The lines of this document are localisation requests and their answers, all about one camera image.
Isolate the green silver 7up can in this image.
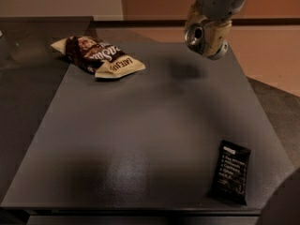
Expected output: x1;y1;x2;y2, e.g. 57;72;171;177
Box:
185;22;204;57

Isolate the brown cream chip bag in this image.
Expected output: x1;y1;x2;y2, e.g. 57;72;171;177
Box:
51;36;145;79

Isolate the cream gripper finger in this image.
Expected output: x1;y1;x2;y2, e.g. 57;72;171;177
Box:
202;20;232;58
185;2;206;31

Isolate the black snack bar wrapper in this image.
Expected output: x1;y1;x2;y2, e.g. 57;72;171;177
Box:
210;141;251;205

